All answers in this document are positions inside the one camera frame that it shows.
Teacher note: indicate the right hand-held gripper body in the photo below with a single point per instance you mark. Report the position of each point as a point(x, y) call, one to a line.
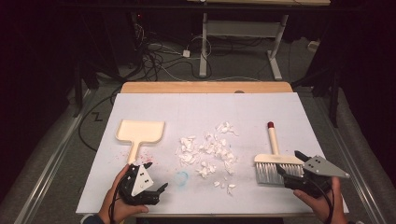
point(323, 168)

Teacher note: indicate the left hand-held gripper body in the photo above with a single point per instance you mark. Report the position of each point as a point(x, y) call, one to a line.
point(141, 183)

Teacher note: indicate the cream hand brush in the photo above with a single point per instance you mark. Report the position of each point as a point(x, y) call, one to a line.
point(274, 141)

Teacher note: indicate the cream plastic dustpan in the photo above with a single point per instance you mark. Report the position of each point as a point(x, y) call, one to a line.
point(140, 132)

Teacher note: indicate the pile of white paper scraps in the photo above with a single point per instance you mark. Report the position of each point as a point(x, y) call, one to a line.
point(214, 149)

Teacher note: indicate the person's left hand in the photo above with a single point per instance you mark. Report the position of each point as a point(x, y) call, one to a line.
point(113, 205)

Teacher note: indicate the person's right hand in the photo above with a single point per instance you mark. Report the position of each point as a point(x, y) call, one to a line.
point(330, 207)

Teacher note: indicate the black stand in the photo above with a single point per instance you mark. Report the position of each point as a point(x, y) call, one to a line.
point(79, 90)
point(333, 93)

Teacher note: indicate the white table sheet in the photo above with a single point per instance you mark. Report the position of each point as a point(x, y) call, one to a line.
point(202, 109)

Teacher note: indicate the wooden table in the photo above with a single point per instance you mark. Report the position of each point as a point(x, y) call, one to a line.
point(202, 87)

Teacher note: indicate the small beige box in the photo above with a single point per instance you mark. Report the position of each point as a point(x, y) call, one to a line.
point(313, 46)

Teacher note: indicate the white power adapter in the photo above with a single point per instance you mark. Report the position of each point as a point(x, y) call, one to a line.
point(186, 53)

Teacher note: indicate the dark box with red light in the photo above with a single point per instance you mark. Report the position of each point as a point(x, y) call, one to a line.
point(138, 34)

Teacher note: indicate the metal floor rail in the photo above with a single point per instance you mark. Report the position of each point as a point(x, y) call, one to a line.
point(351, 161)
point(53, 161)

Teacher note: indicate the desk with white frame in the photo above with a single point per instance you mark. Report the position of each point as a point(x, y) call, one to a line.
point(239, 28)

